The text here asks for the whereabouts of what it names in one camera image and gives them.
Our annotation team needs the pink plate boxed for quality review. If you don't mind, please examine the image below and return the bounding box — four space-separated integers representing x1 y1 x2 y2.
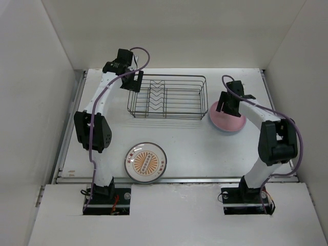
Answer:
209 101 247 132

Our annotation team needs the blue plate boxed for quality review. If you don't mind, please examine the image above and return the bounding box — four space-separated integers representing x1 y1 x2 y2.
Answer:
210 116 247 133

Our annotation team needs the grey wire dish rack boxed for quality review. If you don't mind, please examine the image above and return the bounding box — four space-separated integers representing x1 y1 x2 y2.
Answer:
127 74 208 120

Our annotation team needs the white plate orange sunburst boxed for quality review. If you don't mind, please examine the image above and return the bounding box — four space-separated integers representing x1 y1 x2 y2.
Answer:
124 142 168 184

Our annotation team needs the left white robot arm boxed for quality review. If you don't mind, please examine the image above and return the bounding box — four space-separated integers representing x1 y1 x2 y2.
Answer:
74 47 150 203

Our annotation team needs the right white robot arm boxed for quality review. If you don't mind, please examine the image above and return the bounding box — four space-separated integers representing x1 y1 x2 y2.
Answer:
216 80 302 202

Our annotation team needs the right aluminium side rail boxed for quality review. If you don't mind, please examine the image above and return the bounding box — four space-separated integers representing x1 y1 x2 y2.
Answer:
259 69 297 178

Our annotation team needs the aluminium side rail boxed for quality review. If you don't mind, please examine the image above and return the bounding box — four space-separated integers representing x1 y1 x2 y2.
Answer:
259 69 297 178
48 70 88 184

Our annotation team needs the left aluminium side rail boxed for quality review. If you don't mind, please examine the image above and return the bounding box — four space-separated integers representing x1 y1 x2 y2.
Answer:
48 70 88 184

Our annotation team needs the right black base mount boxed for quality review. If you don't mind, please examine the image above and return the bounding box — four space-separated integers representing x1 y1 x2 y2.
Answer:
218 186 276 215

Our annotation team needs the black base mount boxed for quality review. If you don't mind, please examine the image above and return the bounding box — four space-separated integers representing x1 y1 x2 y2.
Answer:
80 187 131 216
218 186 276 215

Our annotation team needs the front aluminium rail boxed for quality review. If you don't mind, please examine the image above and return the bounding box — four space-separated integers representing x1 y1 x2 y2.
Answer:
54 176 299 184

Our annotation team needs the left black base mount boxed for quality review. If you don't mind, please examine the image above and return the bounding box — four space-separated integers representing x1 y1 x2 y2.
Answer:
80 187 131 216

